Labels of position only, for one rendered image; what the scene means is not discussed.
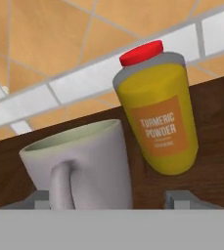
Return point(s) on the yellow turmeric powder jar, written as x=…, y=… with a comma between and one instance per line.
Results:
x=159, y=120

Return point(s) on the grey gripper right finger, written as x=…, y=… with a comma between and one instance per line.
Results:
x=182, y=201

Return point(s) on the white ceramic mug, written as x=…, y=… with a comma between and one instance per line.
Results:
x=97, y=169

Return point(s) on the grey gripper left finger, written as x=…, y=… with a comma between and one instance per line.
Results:
x=40, y=201

